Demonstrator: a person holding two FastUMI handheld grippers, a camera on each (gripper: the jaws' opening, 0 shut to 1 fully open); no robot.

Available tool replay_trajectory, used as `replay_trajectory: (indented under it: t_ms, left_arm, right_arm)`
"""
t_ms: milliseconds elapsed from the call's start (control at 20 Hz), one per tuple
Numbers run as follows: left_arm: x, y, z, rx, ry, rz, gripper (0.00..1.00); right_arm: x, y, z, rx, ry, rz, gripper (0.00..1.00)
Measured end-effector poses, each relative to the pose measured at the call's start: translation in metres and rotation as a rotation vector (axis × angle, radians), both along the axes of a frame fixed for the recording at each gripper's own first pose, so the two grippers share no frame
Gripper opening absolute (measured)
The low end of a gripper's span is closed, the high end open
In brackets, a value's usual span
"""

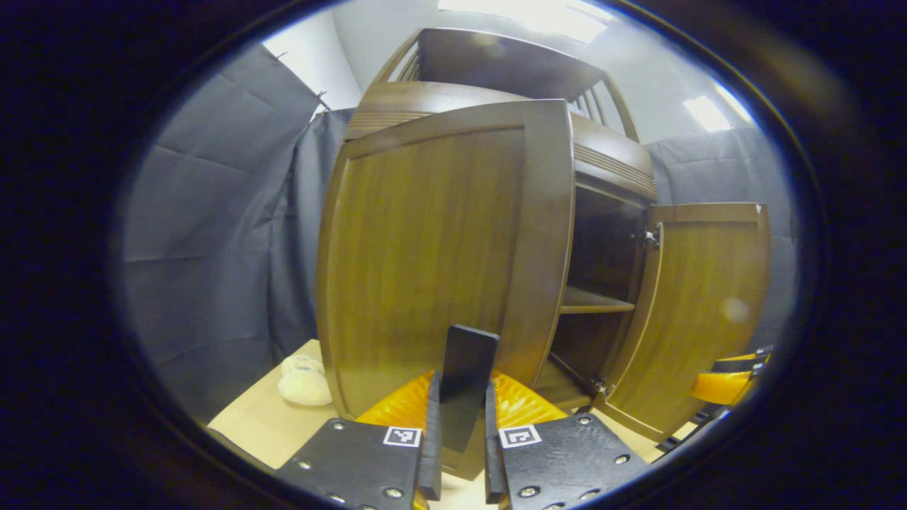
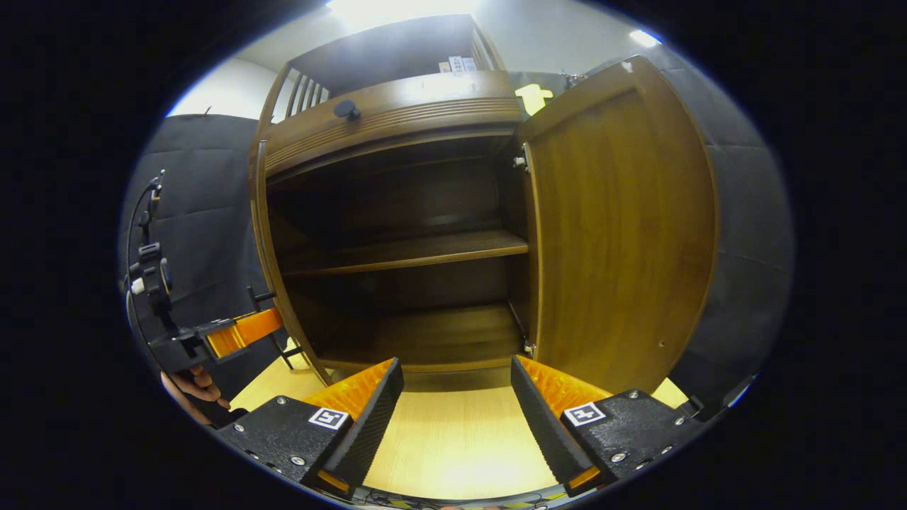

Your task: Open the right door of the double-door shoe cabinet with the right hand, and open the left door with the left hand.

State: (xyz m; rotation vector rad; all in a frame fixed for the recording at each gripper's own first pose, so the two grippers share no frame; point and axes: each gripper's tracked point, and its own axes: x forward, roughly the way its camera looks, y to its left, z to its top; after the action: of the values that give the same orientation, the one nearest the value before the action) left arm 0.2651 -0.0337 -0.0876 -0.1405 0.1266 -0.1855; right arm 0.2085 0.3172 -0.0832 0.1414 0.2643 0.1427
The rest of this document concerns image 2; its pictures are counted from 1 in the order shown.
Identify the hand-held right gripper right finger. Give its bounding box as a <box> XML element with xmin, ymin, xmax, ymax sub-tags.
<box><xmin>510</xmin><ymin>354</ymin><xmax>709</xmax><ymax>499</ymax></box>

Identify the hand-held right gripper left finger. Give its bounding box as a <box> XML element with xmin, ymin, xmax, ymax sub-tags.
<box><xmin>216</xmin><ymin>356</ymin><xmax>405</xmax><ymax>499</ymax></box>

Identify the wooden cabinet door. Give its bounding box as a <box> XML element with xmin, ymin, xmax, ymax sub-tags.
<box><xmin>248</xmin><ymin>138</ymin><xmax>334</xmax><ymax>387</ymax></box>
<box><xmin>521</xmin><ymin>55</ymin><xmax>720</xmax><ymax>395</ymax></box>

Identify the wooden cabinet shelf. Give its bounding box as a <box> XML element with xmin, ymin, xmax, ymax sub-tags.
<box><xmin>278</xmin><ymin>229</ymin><xmax>530</xmax><ymax>277</ymax></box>

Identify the black left door handle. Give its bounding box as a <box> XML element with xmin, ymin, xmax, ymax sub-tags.
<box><xmin>246</xmin><ymin>283</ymin><xmax>305</xmax><ymax>370</ymax></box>

